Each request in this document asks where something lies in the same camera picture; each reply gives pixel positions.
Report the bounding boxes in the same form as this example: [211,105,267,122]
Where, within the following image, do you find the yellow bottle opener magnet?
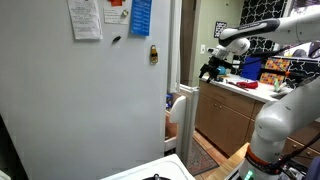
[150,45,158,64]

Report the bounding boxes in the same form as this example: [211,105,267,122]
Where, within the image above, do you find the wooden kitchen cabinets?
[195,81,319,166]

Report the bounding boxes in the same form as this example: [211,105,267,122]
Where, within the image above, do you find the black oval magnet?
[112,35,122,44]

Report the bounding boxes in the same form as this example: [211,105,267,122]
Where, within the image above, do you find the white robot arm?
[200,12,320,180]

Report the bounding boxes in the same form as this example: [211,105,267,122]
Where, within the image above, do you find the black white framed picture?
[214,21,227,38]

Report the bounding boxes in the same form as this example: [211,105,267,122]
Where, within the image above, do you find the white note with clip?
[103,0,130,25]

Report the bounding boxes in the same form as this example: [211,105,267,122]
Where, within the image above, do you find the red cloth on counter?
[236,81,258,89]

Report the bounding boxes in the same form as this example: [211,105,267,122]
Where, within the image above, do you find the white bottom fridge door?
[169,84,199,164]

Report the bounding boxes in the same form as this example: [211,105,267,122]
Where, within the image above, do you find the colourful patterned box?
[259,58,290,85]

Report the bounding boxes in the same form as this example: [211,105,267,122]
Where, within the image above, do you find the blue paper sheet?
[130,0,152,36]

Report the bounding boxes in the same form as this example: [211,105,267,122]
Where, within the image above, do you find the teal kettle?
[217,66,226,75]

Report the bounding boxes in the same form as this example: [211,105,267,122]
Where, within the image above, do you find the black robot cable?
[266,131,320,171]

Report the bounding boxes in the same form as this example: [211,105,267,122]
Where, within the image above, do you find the blue box on counter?
[240,56,261,80]

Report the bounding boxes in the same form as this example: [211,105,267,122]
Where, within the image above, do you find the white printed paper sheet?
[67,0,103,40]

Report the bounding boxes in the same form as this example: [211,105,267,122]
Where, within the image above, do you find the patterned floor rug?
[187,139,218,176]

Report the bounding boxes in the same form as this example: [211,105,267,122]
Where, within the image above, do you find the white stove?
[101,154,195,180]

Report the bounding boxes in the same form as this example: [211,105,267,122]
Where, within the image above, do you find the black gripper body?
[199,56,232,83]

